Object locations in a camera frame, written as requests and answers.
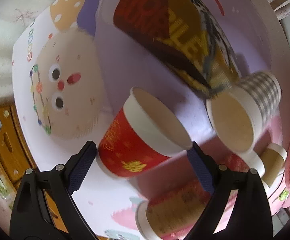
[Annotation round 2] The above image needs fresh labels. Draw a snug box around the small red paper cup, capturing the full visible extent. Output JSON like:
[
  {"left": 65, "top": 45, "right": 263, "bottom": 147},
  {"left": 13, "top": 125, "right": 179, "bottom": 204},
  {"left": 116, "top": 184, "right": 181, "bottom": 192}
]
[{"left": 97, "top": 87, "right": 193, "bottom": 178}]

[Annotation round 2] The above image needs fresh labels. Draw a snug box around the brown sleeve paper cup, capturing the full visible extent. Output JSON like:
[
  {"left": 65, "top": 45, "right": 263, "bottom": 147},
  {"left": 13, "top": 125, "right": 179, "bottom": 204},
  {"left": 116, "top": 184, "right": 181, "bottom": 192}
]
[{"left": 239, "top": 143, "right": 288, "bottom": 189}]

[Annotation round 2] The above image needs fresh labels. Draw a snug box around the tall red paper cup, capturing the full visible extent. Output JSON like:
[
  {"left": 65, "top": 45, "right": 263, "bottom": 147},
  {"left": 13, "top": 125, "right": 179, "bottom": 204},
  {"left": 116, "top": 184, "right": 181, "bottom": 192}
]
[{"left": 135, "top": 179, "right": 215, "bottom": 240}]

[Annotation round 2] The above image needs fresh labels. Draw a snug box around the grey checkered paper cup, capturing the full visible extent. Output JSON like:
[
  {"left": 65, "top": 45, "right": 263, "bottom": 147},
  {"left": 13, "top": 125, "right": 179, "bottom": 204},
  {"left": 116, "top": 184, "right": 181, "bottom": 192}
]
[{"left": 206, "top": 71, "right": 282, "bottom": 154}]

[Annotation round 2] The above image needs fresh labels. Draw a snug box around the dark patterned paper cup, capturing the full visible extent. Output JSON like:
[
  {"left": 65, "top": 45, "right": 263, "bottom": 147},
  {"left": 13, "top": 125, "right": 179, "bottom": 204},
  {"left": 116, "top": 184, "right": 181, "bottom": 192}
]
[{"left": 113, "top": 0, "right": 240, "bottom": 98}]

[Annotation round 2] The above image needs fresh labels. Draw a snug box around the wooden desk with drawers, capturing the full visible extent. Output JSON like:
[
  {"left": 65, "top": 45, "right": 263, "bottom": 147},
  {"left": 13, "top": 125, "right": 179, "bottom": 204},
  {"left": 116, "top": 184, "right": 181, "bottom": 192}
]
[{"left": 0, "top": 103, "right": 37, "bottom": 190}]

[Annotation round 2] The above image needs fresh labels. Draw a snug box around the cartoon printed tablecloth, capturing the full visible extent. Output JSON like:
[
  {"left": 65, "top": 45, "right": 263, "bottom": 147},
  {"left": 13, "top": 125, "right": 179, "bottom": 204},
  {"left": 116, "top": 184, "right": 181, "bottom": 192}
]
[{"left": 10, "top": 0, "right": 290, "bottom": 239}]

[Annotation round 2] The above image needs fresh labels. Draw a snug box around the black cable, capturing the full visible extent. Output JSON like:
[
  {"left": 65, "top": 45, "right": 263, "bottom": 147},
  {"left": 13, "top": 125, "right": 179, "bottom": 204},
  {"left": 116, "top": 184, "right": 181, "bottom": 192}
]
[{"left": 266, "top": 169, "right": 287, "bottom": 204}]

